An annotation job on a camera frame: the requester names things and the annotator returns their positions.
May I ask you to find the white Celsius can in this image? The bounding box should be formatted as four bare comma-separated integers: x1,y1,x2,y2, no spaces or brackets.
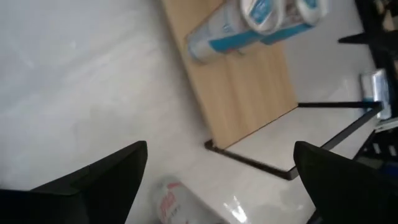
151,175,229,224

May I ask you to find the silver camera mount bar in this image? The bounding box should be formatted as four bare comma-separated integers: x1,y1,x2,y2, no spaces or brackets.
373,117,398,134

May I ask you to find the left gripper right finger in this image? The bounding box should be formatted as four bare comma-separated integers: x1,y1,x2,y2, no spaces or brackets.
293,140,398,224

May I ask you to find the black block with white labels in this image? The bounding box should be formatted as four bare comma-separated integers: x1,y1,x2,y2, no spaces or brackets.
354,129,398,170

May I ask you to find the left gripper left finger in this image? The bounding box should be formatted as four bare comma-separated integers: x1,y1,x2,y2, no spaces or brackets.
0,140,149,224

